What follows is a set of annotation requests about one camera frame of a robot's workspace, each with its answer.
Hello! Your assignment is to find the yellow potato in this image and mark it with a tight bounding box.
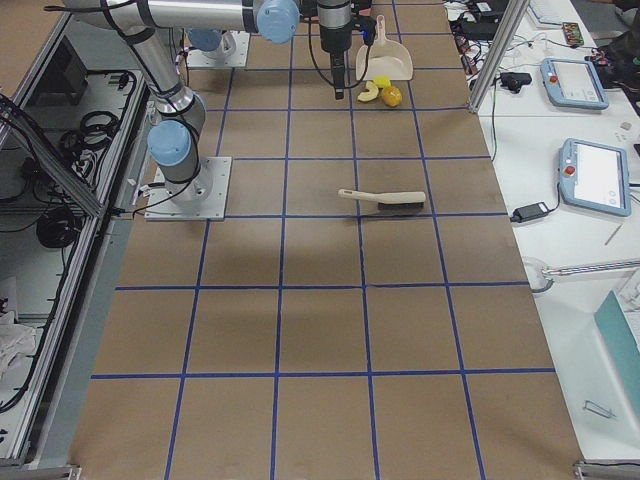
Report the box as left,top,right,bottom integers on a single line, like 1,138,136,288
380,86,403,108

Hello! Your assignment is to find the aluminium frame post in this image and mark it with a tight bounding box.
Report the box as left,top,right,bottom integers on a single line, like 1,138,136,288
468,0,529,113

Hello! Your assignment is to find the teal folder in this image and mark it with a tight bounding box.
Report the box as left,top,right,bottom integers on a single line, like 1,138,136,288
594,290,639,425

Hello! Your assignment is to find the black power adapter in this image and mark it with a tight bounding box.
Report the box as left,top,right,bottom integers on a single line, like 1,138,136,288
510,202,551,223

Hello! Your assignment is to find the lower teach pendant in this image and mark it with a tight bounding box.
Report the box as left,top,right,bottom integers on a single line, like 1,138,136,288
559,138,631,217

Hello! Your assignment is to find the teach pendant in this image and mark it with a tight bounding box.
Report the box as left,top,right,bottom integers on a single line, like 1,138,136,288
540,57,609,110
559,138,631,217

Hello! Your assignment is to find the beige hand brush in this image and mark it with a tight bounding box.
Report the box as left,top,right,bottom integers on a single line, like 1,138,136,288
337,189,426,209

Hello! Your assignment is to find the upper teach pendant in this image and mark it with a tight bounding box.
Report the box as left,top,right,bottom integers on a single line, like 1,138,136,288
540,57,609,110

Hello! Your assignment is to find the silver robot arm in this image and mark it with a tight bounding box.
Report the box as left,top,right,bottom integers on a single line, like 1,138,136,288
187,28,237,60
44,1,376,132

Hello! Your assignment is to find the pale melon rind slice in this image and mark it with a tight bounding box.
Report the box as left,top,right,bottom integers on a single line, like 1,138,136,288
357,80,380,103

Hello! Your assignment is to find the beige plastic dustpan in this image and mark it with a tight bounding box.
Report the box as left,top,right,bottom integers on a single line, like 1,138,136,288
355,15,414,81

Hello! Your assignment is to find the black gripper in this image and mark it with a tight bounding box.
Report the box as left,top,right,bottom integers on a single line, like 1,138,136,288
317,0,353,98

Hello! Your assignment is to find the white crumpled cloth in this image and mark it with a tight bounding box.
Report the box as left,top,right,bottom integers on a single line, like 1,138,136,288
0,277,37,381

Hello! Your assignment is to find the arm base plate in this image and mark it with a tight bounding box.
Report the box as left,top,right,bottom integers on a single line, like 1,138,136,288
144,157,232,221
186,29,250,70

